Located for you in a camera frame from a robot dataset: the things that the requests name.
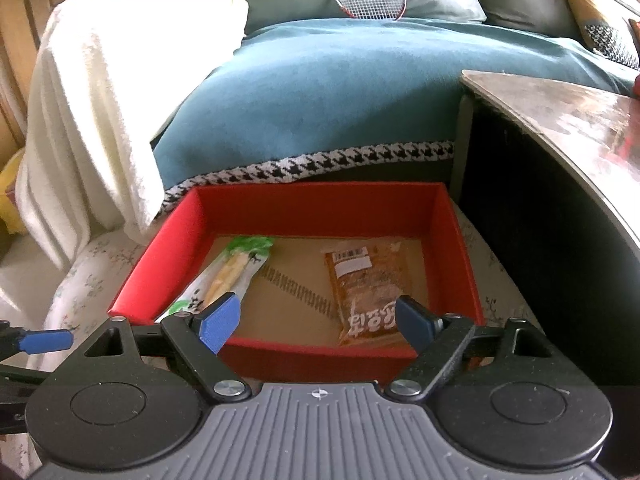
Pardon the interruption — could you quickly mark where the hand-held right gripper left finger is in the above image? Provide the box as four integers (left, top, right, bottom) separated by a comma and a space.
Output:
55, 292, 253, 404

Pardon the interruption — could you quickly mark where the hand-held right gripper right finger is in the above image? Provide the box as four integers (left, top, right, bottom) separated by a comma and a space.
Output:
383, 296, 571, 402

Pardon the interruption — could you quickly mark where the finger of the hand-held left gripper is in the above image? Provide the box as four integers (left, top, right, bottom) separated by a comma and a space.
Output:
0, 364, 53, 387
0, 326, 75, 357

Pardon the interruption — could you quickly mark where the red cardboard box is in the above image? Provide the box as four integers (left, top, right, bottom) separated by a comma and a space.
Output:
107, 181, 487, 386

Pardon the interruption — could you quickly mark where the green white snack packet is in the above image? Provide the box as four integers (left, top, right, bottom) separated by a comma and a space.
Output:
155, 235, 276, 323

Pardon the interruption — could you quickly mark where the orange snack packet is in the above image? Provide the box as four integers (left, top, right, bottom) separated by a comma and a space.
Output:
322, 239, 417, 347

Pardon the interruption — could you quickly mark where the yellow cloth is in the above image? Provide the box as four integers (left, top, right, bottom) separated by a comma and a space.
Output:
0, 147, 29, 236

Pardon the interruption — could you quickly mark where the dark wooden table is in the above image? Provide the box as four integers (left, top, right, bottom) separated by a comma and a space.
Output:
450, 69, 640, 391

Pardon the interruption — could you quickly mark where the white towel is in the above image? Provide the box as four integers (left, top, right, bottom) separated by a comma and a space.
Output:
15, 0, 249, 271

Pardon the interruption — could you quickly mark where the teal blanket with houndstooth trim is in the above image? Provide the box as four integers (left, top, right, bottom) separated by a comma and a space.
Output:
150, 16, 637, 207

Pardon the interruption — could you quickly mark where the wooden slatted panel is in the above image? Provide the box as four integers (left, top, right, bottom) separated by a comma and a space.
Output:
0, 0, 68, 153

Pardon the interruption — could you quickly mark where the yellow patterned pillow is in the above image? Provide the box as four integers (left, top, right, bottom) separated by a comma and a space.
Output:
559, 0, 640, 71

